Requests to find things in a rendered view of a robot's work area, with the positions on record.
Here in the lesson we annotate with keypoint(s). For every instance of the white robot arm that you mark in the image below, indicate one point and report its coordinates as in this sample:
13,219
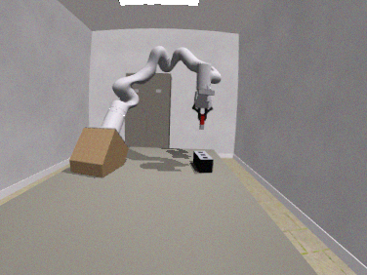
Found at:
206,75

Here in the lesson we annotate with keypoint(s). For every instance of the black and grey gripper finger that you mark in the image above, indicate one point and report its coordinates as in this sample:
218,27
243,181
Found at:
198,111
206,111

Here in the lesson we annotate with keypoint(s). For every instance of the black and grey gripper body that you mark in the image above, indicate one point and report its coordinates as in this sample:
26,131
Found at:
202,101

